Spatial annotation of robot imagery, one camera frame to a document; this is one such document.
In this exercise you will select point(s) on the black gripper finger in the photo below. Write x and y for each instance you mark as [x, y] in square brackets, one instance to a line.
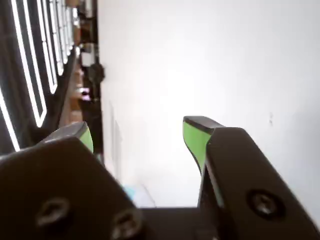
[245, 180]
[62, 187]

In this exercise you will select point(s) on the teal whale-shaped bin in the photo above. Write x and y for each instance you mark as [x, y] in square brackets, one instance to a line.
[132, 193]

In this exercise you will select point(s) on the white rectangular ceiling light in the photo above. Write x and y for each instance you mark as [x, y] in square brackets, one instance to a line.
[8, 122]
[19, 50]
[47, 62]

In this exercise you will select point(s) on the dark round background object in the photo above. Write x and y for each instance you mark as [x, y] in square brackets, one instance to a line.
[96, 72]

